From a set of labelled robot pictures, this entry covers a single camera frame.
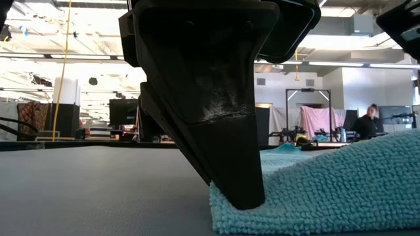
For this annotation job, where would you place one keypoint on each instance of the small blue cloth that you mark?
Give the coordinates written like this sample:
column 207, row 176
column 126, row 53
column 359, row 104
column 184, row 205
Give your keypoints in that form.
column 320, row 139

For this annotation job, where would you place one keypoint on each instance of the light blue microfiber towel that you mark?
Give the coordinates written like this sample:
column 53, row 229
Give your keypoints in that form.
column 328, row 196

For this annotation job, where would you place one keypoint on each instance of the black panel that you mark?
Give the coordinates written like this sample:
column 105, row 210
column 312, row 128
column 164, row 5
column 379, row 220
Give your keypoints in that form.
column 350, row 119

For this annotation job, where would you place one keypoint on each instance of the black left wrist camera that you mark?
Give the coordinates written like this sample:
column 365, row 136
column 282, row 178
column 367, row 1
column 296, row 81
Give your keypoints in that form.
column 288, row 29

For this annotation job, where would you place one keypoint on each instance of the blue bottle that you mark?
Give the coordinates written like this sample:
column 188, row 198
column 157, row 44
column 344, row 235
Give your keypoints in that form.
column 343, row 135

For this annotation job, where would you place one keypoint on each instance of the pink cloth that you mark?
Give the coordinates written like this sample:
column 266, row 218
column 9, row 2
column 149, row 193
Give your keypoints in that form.
column 315, row 119

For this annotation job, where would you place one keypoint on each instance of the ceiling light strip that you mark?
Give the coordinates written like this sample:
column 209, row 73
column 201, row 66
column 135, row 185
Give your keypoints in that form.
column 82, row 57

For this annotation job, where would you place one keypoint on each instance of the black station frame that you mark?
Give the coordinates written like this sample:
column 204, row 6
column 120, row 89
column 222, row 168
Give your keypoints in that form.
column 308, row 90

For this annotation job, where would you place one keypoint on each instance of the striped stack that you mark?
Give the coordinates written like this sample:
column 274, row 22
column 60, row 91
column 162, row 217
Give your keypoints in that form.
column 98, row 132

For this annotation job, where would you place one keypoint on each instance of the white cloth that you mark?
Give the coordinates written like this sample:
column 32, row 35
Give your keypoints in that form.
column 279, row 121

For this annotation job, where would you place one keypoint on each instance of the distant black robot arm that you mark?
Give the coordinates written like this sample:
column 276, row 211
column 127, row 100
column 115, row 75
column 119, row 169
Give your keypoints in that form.
column 288, row 132
column 325, row 133

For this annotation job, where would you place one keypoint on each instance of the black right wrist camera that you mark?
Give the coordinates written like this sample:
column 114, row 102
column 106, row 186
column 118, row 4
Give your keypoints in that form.
column 403, row 19

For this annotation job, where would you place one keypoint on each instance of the yellow black object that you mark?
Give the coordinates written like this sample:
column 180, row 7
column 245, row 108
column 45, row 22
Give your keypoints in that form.
column 303, row 141

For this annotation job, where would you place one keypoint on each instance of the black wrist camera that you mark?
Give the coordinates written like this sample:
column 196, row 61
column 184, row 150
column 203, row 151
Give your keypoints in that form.
column 288, row 29
column 403, row 19

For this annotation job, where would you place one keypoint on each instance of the red patterned cloth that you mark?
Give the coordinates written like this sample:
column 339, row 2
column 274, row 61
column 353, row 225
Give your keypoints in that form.
column 31, row 114

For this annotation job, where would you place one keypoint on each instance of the black monitor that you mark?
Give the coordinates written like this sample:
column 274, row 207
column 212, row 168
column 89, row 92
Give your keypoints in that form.
column 123, row 111

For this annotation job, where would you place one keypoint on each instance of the low grey box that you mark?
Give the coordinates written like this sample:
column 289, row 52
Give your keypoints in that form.
column 47, row 134

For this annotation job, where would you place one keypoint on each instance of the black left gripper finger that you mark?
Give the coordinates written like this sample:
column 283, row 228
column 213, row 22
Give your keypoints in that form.
column 157, row 105
column 213, row 82

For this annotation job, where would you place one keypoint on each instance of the white pillar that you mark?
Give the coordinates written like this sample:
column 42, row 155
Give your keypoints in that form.
column 69, row 91

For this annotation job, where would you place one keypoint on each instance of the black partition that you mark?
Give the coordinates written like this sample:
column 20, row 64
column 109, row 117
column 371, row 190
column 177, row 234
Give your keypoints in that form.
column 262, row 126

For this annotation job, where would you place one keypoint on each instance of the black cabinet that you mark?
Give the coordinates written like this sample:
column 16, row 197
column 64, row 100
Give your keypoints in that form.
column 67, row 119

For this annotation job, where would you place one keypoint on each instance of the black table frame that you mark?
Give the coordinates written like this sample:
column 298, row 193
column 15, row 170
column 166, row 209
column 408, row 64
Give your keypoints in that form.
column 82, row 144

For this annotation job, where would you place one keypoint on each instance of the grey monitor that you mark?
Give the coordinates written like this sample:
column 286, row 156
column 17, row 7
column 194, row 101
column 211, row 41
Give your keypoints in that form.
column 387, row 111

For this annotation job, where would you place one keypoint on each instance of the grey ceiling air unit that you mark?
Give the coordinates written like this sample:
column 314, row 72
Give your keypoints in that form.
column 361, row 24

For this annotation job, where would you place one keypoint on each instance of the person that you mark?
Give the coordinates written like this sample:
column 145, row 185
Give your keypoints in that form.
column 362, row 126

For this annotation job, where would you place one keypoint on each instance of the grey wall vent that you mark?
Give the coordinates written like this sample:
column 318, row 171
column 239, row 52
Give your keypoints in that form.
column 261, row 82
column 310, row 82

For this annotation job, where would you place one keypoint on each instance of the black ceiling dome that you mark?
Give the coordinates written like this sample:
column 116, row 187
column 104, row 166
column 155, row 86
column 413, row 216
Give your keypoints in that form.
column 93, row 81

